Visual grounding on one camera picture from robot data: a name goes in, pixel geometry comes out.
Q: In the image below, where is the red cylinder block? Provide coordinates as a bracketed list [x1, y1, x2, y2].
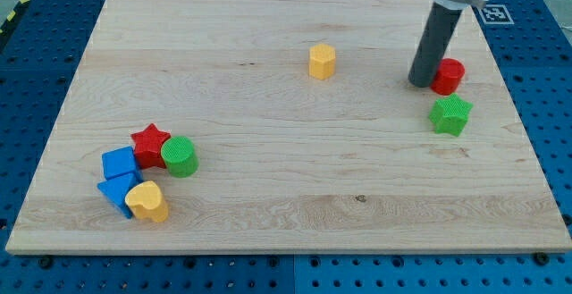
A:
[430, 58, 466, 96]

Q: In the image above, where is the red star block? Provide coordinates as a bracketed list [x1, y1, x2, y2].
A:
[130, 123, 171, 169]

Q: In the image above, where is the wooden board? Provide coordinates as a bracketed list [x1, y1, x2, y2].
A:
[6, 0, 571, 255]

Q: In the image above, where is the yellow heart block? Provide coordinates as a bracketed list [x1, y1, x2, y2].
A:
[124, 181, 169, 223]

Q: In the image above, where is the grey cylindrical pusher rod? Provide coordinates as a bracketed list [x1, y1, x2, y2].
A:
[408, 2, 462, 88]

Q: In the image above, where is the green cylinder block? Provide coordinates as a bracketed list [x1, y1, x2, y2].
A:
[161, 136, 198, 178]

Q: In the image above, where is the white fiducial marker tag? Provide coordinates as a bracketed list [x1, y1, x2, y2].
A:
[478, 4, 514, 25]

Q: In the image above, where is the blue cube block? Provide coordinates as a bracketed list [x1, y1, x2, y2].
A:
[101, 147, 142, 181]

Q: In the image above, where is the blue triangle block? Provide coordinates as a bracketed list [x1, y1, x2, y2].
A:
[97, 173, 142, 219]

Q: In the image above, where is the green star block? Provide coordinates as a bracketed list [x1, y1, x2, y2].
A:
[428, 93, 474, 137]

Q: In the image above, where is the yellow hexagon block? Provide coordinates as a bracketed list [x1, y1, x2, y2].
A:
[308, 44, 336, 80]

